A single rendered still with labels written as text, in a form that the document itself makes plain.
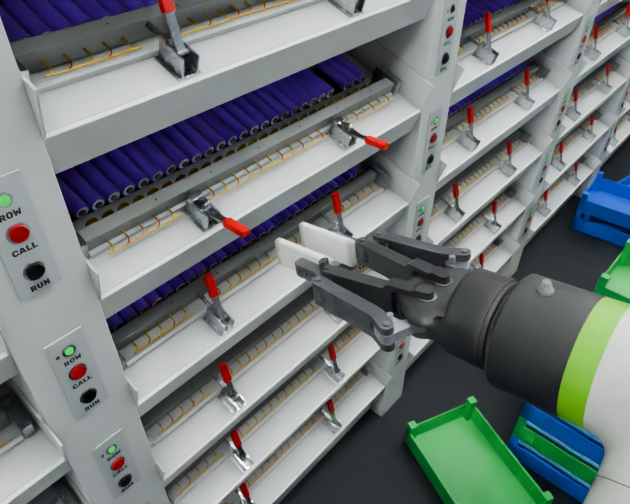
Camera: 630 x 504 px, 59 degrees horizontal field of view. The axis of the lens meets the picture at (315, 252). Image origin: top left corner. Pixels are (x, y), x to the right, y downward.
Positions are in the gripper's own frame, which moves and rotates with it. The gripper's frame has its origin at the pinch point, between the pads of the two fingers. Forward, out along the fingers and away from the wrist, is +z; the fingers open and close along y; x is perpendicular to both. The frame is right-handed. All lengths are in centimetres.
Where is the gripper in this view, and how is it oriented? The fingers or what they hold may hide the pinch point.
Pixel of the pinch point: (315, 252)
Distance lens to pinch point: 55.4
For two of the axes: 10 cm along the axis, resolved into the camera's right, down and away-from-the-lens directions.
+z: -7.3, -2.9, 6.2
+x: -1.3, -8.3, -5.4
